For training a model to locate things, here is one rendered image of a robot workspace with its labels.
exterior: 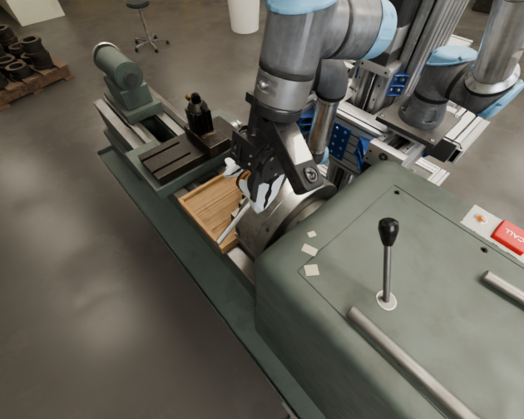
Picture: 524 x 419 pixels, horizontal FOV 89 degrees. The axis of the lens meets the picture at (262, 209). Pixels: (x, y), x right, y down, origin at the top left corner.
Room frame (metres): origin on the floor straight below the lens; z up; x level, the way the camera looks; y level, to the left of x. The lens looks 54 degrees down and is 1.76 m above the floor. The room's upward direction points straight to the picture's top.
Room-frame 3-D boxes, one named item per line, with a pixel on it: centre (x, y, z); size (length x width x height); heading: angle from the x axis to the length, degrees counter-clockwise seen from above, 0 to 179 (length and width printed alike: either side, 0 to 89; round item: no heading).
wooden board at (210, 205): (0.68, 0.11, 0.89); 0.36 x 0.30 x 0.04; 131
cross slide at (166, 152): (0.93, 0.31, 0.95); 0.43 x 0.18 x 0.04; 131
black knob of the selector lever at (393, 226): (0.23, -0.21, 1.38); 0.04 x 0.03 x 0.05; 41
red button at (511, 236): (0.29, -0.53, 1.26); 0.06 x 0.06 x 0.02; 41
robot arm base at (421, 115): (0.86, -0.58, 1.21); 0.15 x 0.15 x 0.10
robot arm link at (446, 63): (0.85, -0.58, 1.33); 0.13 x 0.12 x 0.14; 32
